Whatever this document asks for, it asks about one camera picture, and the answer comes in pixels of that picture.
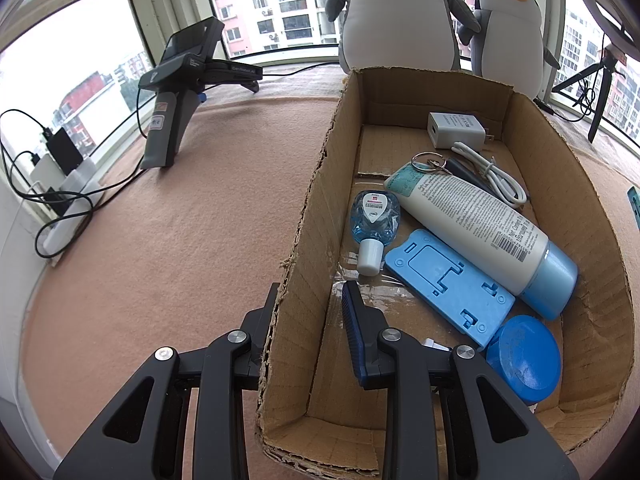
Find white power strip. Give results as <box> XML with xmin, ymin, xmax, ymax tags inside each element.
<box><xmin>30</xmin><ymin>157</ymin><xmax>106</xmax><ymax>261</ymax></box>

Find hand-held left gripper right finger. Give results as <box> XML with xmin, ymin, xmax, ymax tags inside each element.
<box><xmin>341</xmin><ymin>280</ymin><xmax>581</xmax><ymax>480</ymax></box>

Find blue round tin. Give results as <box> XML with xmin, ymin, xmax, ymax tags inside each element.
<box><xmin>485</xmin><ymin>315</ymin><xmax>562</xmax><ymax>405</ymax></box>

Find white ring light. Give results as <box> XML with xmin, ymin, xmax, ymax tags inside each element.
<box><xmin>567</xmin><ymin>0</ymin><xmax>640</xmax><ymax>58</ymax></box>

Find white USB cable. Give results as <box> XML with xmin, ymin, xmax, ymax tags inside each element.
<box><xmin>450</xmin><ymin>141</ymin><xmax>529</xmax><ymax>207</ymax></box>

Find black cable with inline controller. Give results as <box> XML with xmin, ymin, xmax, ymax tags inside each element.
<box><xmin>534</xmin><ymin>72</ymin><xmax>598</xmax><ymax>123</ymax></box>

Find black device on grey handle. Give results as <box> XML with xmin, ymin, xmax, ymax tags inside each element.
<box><xmin>137</xmin><ymin>16</ymin><xmax>264</xmax><ymax>170</ymax></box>

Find blue hand sanitizer bottle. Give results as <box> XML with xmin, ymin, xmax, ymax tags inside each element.
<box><xmin>350</xmin><ymin>189</ymin><xmax>402</xmax><ymax>277</ymax></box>

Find white USB wall charger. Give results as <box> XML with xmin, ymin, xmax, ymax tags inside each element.
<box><xmin>426</xmin><ymin>111</ymin><xmax>496</xmax><ymax>153</ymax></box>

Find blue plastic phone stand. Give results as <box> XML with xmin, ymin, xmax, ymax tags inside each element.
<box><xmin>384</xmin><ymin>228</ymin><xmax>517</xmax><ymax>349</ymax></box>

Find small penguin plush toy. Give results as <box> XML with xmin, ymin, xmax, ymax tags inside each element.
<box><xmin>457</xmin><ymin>0</ymin><xmax>561</xmax><ymax>99</ymax></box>

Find black tripod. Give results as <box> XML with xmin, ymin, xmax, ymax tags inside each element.
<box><xmin>551</xmin><ymin>44</ymin><xmax>628</xmax><ymax>143</ymax></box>

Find large penguin plush toy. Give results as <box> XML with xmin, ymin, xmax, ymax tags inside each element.
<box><xmin>325</xmin><ymin>0</ymin><xmax>482</xmax><ymax>75</ymax></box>

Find black key fob with ring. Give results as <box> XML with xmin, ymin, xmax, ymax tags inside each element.
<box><xmin>411</xmin><ymin>151</ymin><xmax>501</xmax><ymax>198</ymax></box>

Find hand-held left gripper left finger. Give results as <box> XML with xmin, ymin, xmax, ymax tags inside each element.
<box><xmin>52</xmin><ymin>282</ymin><xmax>281</xmax><ymax>480</ymax></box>

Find white lotion tube blue cap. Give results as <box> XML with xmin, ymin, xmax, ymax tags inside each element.
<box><xmin>384</xmin><ymin>162</ymin><xmax>579</xmax><ymax>322</ymax></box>

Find white power adapter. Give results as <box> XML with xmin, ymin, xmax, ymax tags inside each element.
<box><xmin>29</xmin><ymin>156</ymin><xmax>63</xmax><ymax>186</ymax></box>

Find black power adapter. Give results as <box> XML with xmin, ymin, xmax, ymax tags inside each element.
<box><xmin>45</xmin><ymin>127</ymin><xmax>84</xmax><ymax>176</ymax></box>

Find brown cardboard box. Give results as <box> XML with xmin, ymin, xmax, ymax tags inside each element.
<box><xmin>255</xmin><ymin>66</ymin><xmax>631</xmax><ymax>472</ymax></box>

